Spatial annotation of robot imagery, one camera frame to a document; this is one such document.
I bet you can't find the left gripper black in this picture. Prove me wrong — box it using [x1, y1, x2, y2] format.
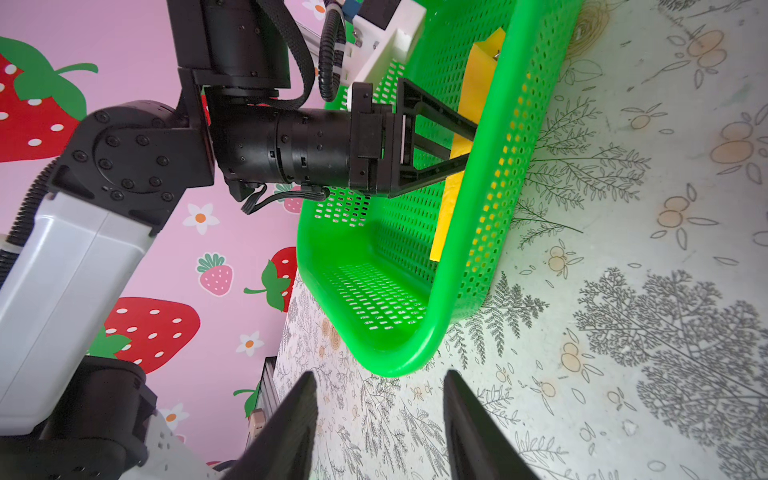
[209, 78, 477, 201]

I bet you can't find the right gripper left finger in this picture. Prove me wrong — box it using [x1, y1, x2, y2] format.
[223, 371, 318, 480]

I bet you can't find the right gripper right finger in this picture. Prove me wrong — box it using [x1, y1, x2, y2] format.
[443, 370, 537, 479]

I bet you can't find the yellow paper napkin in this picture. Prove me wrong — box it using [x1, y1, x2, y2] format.
[428, 26, 508, 263]

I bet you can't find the green plastic basket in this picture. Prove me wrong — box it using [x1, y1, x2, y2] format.
[297, 1, 581, 377]

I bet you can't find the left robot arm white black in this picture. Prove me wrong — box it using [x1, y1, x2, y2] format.
[1, 1, 476, 479]

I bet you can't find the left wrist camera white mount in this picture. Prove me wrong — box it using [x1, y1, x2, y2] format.
[340, 0, 427, 87]

